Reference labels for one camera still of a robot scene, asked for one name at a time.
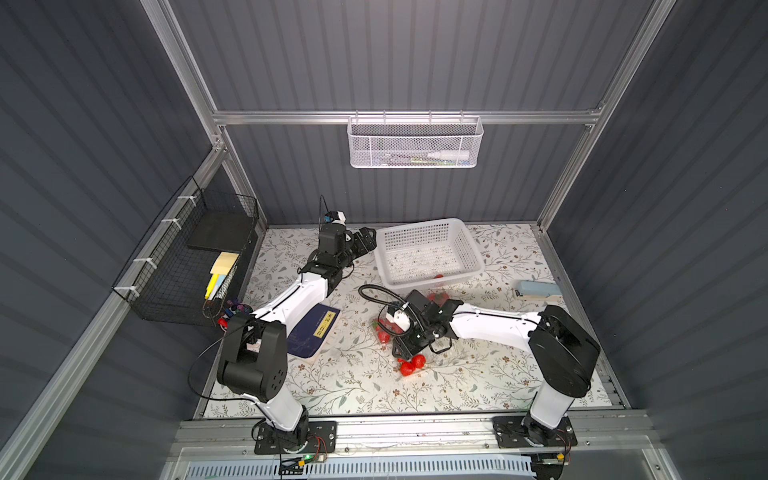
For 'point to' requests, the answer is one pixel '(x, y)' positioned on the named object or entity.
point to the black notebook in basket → (223, 230)
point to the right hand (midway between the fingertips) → (402, 348)
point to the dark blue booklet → (311, 334)
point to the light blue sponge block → (540, 290)
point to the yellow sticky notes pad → (221, 268)
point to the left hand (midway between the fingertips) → (373, 236)
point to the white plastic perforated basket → (426, 253)
